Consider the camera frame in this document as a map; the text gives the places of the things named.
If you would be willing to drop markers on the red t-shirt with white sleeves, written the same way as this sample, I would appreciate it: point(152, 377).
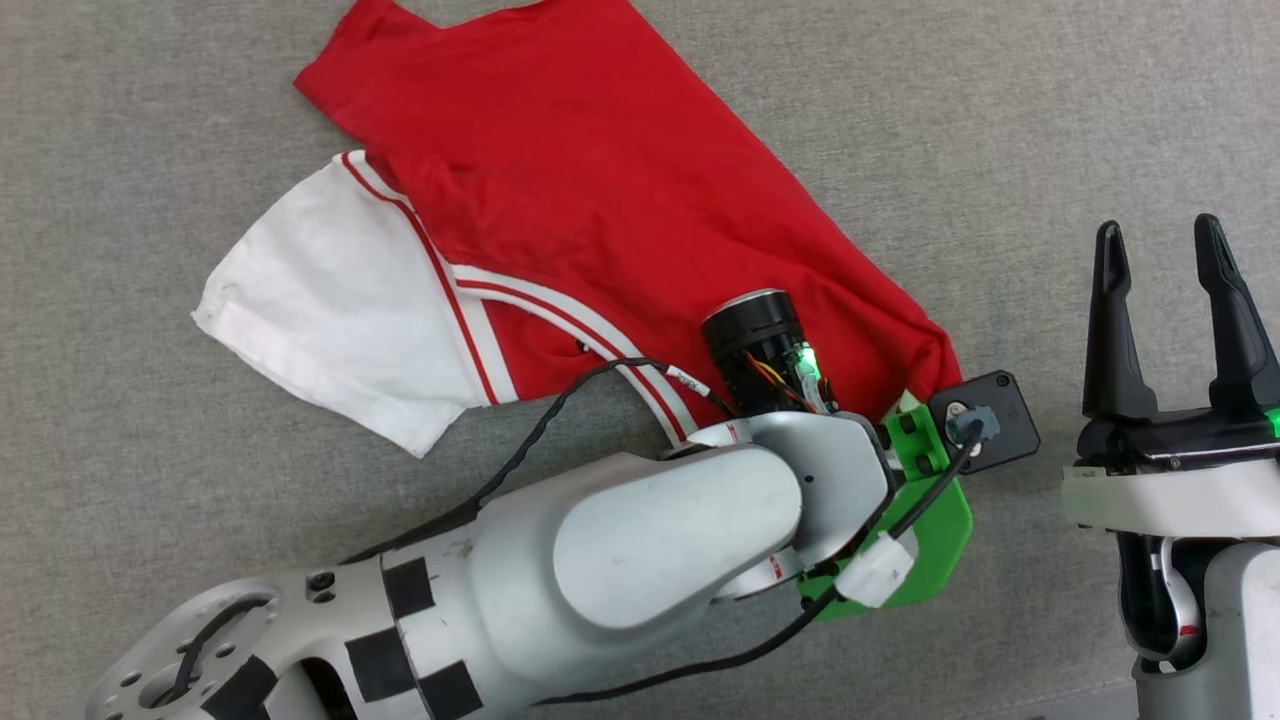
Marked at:
point(600, 200)

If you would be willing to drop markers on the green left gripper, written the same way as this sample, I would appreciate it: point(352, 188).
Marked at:
point(945, 550)

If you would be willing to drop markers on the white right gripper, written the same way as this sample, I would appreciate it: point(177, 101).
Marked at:
point(1180, 500)

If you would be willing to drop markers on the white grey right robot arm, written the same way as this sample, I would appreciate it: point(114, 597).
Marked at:
point(1240, 630)

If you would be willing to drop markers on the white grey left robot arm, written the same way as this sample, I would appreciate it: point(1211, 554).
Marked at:
point(650, 530)

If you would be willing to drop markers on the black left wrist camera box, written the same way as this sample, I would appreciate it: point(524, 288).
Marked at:
point(1010, 420)

